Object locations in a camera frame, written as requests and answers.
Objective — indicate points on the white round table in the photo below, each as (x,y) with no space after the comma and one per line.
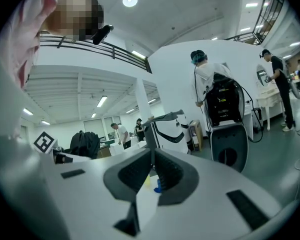
(151,197)

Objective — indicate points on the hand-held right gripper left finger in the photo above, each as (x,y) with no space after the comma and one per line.
(90,196)

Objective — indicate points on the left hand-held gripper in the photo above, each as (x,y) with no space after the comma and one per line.
(45,142)

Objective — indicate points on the ceiling tube lights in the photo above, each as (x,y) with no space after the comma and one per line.
(251,5)
(102,101)

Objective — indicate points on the white dressing table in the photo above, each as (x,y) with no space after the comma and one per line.
(270,97)

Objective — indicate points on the person's face and neck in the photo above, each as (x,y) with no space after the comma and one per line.
(75,14)

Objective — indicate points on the small blue object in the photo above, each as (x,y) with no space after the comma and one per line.
(158,186)

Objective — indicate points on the black balcony railing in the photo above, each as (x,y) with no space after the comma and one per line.
(102,49)
(267,11)

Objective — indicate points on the small yellow object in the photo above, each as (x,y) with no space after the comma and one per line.
(147,181)

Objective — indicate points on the black head camera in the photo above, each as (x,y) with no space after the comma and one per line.
(102,35)

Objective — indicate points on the white column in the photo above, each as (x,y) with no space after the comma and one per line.
(142,99)

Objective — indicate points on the black white robot pod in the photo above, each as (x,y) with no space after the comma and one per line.
(227,134)

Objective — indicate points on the oval mirror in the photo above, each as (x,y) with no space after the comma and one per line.
(260,75)

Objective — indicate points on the black case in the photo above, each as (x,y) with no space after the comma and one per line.
(256,119)

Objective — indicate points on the cardboard box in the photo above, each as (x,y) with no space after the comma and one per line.
(196,135)

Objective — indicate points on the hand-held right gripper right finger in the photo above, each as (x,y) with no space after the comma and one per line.
(202,196)

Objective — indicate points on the pink shirt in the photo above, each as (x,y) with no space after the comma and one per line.
(27,34)

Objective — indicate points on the round ceiling lamp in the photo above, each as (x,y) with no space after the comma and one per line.
(130,0)

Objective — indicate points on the white service robot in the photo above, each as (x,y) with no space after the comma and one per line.
(172,134)

